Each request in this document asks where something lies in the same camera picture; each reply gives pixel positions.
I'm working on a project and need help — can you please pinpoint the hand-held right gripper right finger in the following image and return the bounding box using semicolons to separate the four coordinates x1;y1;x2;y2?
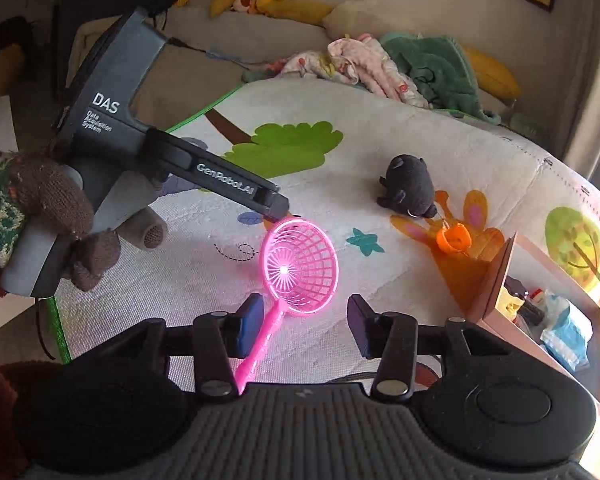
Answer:
347;294;486;397

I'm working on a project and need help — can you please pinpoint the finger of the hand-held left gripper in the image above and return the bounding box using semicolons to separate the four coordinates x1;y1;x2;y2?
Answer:
254;186;291;222

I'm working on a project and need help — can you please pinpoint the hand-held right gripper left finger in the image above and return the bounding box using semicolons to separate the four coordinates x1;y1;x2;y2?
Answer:
125;293;266;397

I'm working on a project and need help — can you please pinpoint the pink toy strainer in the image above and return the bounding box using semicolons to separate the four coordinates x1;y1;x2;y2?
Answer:
234;217;340;395

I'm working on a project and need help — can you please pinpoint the orange toy cup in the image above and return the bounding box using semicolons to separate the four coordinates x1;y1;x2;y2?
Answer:
436;222;472;253

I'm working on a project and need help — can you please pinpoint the black plush toy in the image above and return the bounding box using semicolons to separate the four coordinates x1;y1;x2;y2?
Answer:
377;154;438;220

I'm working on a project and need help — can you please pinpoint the pink cardboard box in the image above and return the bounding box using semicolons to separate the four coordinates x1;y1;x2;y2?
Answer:
467;232;600;411

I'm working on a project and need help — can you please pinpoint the yellow toy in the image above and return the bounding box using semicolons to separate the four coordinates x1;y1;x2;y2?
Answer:
497;292;526;323

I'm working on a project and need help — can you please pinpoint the blue white tissue packet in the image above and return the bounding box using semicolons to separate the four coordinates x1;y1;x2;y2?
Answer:
540;292;593;371

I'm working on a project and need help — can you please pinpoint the person's left hand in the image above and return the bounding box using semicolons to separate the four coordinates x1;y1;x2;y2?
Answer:
2;152;122;292

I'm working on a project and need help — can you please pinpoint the grey sofa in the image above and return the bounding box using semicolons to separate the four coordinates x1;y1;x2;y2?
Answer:
55;0;561;161

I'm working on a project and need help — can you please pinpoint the printed play mat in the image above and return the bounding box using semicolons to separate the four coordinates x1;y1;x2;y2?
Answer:
45;77;600;411

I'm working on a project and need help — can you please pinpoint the pink printed clothing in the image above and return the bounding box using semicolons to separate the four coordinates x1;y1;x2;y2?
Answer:
272;34;431;108

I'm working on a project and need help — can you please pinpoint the long yellow plush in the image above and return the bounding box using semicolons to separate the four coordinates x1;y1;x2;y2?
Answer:
255;0;336;26

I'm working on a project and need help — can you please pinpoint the beige cushion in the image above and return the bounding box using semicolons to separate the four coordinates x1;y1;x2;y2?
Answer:
322;0;398;37

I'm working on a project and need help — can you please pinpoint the green blanket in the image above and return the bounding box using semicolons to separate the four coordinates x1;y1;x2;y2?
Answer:
380;32;501;123

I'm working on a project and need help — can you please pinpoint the yellow pillow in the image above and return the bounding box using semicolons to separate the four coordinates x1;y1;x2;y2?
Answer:
460;45;523;102

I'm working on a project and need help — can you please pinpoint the black cable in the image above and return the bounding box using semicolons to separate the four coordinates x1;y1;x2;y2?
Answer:
165;35;281;68

